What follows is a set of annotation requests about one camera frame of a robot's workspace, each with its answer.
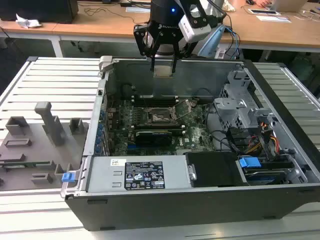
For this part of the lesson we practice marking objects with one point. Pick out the crumpled white paper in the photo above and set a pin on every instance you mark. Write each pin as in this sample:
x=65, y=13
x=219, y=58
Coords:
x=27, y=22

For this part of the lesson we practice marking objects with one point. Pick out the grey power supply box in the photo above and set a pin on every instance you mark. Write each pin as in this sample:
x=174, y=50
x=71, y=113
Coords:
x=105, y=172

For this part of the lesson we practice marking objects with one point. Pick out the grey parts rack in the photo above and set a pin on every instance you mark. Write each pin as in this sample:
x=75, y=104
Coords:
x=30, y=150

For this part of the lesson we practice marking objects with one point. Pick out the black PC case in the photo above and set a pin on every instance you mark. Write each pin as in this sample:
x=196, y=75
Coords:
x=175, y=207

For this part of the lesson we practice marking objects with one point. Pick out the RAM slot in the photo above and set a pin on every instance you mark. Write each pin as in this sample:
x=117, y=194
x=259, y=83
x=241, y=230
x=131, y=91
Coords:
x=157, y=126
x=155, y=98
x=178, y=132
x=155, y=102

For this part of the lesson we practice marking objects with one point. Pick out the silver CPU plate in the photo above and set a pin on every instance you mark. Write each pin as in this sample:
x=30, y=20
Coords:
x=163, y=71

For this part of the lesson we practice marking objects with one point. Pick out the black computer mouse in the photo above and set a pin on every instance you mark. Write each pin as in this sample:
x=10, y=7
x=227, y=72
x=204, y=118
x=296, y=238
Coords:
x=249, y=2

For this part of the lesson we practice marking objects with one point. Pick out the blue case latch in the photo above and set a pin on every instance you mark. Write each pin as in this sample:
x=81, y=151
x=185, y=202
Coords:
x=68, y=177

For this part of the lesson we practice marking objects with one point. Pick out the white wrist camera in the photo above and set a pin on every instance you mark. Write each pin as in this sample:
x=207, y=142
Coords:
x=195, y=31

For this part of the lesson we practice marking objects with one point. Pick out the white printed paper sheet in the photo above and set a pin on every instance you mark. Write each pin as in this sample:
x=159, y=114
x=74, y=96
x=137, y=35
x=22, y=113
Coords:
x=273, y=18

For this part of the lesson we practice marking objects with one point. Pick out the black plastic shroud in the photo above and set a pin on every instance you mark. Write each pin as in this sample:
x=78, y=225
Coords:
x=215, y=170

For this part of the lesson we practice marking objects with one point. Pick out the green RAM stick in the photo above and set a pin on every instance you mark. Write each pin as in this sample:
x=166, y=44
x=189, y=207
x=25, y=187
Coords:
x=30, y=163

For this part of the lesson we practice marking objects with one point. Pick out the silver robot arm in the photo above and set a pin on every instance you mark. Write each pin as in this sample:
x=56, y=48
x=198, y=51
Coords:
x=211, y=40

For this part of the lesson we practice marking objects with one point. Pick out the patterned pale bag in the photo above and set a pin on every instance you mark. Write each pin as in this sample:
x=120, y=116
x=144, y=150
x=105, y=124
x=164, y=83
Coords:
x=229, y=5

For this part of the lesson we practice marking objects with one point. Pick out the blue expansion slot clip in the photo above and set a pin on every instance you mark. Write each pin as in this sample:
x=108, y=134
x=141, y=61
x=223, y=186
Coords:
x=99, y=136
x=98, y=148
x=102, y=115
x=100, y=128

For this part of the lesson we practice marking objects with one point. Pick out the silver metal drive cage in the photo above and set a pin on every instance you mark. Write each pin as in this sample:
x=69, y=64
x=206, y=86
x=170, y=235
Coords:
x=233, y=107

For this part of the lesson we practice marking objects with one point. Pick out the black box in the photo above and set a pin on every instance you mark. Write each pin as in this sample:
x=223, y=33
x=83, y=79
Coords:
x=37, y=11

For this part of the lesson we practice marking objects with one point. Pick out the black graphics card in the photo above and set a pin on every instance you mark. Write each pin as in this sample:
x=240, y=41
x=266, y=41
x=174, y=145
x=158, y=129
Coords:
x=153, y=138

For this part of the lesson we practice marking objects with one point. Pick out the silver laptop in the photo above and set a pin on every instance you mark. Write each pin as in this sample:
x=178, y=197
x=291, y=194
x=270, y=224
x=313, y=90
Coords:
x=290, y=6

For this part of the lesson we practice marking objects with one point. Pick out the pale green bin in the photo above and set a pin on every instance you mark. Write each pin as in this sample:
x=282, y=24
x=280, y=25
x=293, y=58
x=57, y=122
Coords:
x=302, y=66

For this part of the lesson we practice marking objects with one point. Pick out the green motherboard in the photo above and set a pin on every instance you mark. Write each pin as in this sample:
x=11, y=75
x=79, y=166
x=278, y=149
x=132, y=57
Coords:
x=197, y=135

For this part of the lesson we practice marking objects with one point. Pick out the wooden desk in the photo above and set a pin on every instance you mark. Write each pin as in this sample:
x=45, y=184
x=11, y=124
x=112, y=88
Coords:
x=262, y=32
x=30, y=30

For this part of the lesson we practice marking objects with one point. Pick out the blue disk carrier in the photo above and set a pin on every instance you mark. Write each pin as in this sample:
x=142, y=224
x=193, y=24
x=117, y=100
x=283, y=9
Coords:
x=249, y=163

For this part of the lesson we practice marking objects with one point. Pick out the black rear fan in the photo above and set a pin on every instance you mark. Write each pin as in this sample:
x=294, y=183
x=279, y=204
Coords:
x=128, y=90

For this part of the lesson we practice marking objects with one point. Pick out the flat white tablet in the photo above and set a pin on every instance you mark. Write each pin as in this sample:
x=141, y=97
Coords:
x=262, y=11

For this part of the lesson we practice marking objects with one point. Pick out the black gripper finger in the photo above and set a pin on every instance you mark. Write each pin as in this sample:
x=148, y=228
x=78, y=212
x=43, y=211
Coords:
x=175, y=57
x=145, y=42

